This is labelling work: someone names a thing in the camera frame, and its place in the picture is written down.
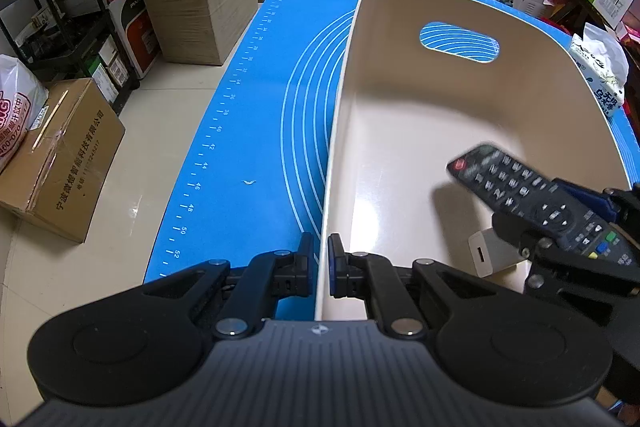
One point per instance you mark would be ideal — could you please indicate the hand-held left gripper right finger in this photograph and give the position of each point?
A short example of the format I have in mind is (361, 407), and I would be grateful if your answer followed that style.
(333, 262)

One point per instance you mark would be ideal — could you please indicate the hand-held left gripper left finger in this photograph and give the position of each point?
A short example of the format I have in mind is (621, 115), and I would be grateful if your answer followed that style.
(308, 259)

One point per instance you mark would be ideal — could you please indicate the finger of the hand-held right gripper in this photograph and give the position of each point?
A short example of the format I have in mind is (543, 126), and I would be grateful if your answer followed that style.
(582, 197)
(545, 272)

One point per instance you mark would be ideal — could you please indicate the black remote control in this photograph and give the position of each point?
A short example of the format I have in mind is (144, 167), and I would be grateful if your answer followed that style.
(520, 189)

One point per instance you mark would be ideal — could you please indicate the beige plastic storage bin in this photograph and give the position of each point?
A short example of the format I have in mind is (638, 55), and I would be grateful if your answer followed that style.
(400, 117)

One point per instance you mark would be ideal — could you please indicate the white charger adapter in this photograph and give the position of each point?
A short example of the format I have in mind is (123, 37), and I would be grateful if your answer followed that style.
(495, 254)

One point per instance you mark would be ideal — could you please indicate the white and blue tissue pack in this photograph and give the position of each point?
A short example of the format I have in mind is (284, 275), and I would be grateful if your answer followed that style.
(600, 67)

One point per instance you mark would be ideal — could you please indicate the blue silicone baking mat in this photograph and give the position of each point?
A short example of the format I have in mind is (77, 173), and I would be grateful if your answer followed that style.
(270, 117)

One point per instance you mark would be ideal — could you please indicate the brown printed cardboard box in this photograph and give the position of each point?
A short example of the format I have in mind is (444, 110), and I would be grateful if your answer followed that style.
(60, 162)

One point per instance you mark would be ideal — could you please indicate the large wrapped cardboard box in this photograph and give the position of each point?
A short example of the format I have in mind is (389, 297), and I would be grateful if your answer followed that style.
(200, 12)

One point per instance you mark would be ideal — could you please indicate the white and orange appliance box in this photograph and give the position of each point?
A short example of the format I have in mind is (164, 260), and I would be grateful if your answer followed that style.
(137, 32)

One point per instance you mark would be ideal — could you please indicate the white red-print plastic bag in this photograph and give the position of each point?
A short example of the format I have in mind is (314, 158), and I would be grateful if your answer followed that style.
(17, 107)

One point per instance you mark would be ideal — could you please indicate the black metal shelf cart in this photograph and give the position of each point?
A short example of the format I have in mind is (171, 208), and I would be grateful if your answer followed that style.
(67, 22)

